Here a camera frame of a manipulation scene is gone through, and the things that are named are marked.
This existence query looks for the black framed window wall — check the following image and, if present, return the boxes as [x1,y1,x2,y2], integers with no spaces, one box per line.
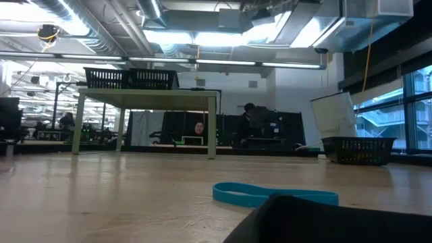
[350,63,432,155]

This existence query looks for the green perforated metal shelf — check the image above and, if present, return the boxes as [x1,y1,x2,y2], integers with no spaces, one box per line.
[72,88,219,160]

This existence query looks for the white ceiling unit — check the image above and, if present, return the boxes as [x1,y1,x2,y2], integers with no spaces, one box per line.
[366,0,414,18]

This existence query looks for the long ceiling light strip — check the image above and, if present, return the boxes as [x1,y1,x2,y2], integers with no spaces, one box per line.
[0,52,327,70]

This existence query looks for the grey ceiling box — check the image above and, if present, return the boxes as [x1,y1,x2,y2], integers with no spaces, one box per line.
[217,8,241,30]

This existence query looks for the white curtain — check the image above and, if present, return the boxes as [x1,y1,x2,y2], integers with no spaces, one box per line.
[130,110,165,146]

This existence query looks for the black metal stand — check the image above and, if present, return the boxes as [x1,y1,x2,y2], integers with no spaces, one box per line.
[52,72,88,131]

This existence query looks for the blue rubber band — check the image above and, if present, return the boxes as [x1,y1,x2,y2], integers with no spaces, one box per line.
[212,182,340,209]

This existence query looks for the silver spiral ventilation duct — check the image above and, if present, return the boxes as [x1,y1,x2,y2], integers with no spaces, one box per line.
[28,0,124,57]

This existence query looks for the black ceiling dome device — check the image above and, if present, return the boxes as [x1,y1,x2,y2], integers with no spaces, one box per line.
[36,23,61,53]

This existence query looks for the black wide rubber band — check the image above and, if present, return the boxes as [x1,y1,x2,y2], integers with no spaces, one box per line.
[222,193,432,243]

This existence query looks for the yellow hanging cable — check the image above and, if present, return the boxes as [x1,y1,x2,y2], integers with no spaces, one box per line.
[361,0,376,92]

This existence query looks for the black curtain partition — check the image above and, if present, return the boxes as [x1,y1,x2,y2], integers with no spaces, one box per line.
[161,110,306,149]

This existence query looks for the person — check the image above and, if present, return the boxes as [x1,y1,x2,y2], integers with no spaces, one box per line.
[236,103,271,148]
[192,121,206,136]
[59,111,76,131]

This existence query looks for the black plastic mesh basket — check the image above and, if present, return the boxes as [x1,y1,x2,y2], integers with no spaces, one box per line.
[83,67,131,90]
[321,136,396,167]
[130,68,180,90]

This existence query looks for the large silver air duct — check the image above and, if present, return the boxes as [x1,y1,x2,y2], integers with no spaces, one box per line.
[241,0,372,53]

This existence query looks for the black monitor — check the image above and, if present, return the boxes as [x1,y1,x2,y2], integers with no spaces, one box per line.
[0,97,22,140]

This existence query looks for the white humidifier cable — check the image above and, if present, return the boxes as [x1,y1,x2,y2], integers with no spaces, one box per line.
[295,141,324,152]

